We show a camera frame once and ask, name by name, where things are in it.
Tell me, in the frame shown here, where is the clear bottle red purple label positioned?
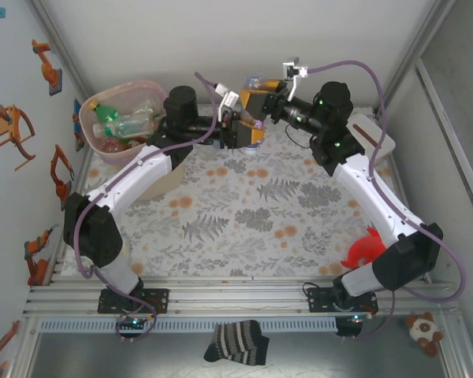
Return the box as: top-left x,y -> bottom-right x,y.
240,73 -> 270,156

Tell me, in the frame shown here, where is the clear bottle green white label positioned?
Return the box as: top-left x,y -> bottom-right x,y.
91,112 -> 161,139

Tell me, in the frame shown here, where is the copper label plastic bottle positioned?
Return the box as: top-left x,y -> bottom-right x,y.
100,136 -> 145,154

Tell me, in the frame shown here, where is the green bottle large green label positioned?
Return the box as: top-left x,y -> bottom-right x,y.
88,99 -> 121,124

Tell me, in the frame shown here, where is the beige bin with pink liner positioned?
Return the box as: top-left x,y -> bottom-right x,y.
77,80 -> 187,201

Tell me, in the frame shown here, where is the white pink tissue box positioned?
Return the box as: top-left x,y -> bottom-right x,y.
346,113 -> 397,162

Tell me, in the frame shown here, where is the red plastic toy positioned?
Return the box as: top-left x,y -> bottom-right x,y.
341,227 -> 387,271

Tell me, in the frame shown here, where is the black grey striped sock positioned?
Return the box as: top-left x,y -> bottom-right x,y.
203,319 -> 271,367

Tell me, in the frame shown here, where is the brown white plush toy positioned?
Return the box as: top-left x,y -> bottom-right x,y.
404,311 -> 445,358

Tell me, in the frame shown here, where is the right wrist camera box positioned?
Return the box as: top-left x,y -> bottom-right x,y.
281,57 -> 311,99

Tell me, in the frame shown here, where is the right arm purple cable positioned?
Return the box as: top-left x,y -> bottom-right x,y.
307,59 -> 466,343

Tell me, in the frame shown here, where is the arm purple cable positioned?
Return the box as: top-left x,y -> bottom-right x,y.
75,71 -> 222,344
307,59 -> 466,343

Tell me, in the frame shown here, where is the aluminium frame post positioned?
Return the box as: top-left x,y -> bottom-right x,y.
29,0 -> 86,86
376,0 -> 457,116

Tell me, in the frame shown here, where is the blue orange wall sticker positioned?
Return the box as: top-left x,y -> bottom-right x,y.
73,98 -> 86,153

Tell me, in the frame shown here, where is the aluminium mounting rail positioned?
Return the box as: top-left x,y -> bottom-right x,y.
21,276 -> 458,317

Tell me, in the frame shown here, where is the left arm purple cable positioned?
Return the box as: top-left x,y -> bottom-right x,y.
75,71 -> 222,344

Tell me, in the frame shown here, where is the orange claw machine wall sticker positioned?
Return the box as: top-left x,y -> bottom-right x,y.
0,104 -> 37,171

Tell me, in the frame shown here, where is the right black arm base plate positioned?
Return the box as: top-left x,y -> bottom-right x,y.
306,286 -> 379,315

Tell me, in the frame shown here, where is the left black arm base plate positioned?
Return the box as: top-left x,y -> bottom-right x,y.
97,287 -> 170,315

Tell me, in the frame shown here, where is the white slotted cable duct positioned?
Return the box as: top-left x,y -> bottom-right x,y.
39,317 -> 338,334

